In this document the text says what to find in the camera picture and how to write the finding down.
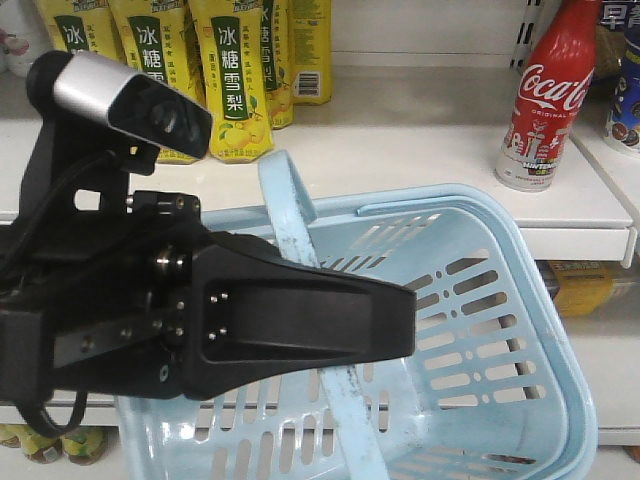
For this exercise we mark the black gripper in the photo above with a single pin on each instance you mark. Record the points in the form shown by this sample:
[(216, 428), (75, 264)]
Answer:
[(97, 300)]

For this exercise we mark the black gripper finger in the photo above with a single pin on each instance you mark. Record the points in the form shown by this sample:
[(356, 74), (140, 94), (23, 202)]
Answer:
[(253, 314)]

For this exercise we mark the light blue plastic basket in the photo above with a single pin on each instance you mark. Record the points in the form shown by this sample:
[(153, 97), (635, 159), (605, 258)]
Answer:
[(489, 388)]

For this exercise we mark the red aluminium coke bottle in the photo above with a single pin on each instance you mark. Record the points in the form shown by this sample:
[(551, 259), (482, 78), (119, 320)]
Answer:
[(550, 93)]

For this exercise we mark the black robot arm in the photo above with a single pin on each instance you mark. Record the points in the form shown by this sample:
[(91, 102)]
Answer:
[(74, 166)]

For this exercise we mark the yellow pear drink bottle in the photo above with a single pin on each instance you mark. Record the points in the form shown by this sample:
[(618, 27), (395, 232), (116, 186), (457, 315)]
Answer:
[(310, 26), (82, 26), (229, 47), (159, 38), (275, 56)]

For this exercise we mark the clear pastry box yellow label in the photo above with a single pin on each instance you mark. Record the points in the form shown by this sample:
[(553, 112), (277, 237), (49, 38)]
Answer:
[(579, 288)]

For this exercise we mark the blue biscuit package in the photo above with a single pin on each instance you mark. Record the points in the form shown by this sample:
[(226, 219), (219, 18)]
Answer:
[(622, 120)]

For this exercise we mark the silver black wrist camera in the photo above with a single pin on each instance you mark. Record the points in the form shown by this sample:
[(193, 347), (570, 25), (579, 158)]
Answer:
[(105, 93)]

